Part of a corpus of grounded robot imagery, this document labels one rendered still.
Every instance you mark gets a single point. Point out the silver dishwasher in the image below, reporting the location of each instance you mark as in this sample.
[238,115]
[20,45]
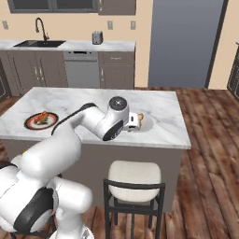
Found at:
[81,70]

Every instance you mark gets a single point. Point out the white cushioned black stool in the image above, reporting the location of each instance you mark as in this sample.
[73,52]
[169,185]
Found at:
[134,177]

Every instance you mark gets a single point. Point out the silver toaster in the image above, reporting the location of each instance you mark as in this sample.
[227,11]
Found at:
[97,37]

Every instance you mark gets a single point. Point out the dark plate with red rim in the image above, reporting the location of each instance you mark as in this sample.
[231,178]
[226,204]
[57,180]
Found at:
[31,123]

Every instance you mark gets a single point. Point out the grey fridge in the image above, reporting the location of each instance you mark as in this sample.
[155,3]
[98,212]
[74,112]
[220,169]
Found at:
[183,40]

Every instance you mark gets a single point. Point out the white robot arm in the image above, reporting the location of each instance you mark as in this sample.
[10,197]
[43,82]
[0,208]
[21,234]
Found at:
[53,149]

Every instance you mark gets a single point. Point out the brown wall cupboard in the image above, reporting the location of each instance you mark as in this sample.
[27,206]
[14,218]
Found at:
[117,7]

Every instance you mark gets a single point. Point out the grey wall outlet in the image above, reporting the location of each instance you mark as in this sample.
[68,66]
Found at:
[133,25]
[110,25]
[5,25]

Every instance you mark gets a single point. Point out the dark framed window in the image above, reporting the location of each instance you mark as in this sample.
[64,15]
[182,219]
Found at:
[53,4]

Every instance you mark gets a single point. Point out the dark cabinet with glass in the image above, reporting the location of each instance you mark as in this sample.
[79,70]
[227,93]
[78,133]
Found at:
[234,74]

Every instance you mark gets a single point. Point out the dark corner cabinet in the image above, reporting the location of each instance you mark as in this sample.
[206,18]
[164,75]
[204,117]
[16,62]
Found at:
[3,81]

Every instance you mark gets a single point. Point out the black sink basin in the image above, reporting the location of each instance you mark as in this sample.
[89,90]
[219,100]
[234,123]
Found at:
[39,44]

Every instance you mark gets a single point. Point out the grey kitchen island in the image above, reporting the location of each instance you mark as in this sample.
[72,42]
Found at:
[161,161]

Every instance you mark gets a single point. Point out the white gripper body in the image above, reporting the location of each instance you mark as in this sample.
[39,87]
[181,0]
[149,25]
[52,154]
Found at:
[132,126]

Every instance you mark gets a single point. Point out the small orange-brown food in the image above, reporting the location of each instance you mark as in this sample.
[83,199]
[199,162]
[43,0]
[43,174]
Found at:
[141,117]

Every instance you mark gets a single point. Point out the brown base cupboard run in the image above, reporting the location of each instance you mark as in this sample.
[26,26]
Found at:
[34,70]

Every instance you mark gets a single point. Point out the orange and red food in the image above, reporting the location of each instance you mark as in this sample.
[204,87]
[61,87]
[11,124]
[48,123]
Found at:
[41,117]

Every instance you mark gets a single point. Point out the brown cupboard with drawer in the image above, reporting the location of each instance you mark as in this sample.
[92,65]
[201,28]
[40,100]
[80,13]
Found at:
[116,71]

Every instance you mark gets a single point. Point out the dark curved tap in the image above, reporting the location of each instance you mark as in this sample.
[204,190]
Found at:
[44,32]

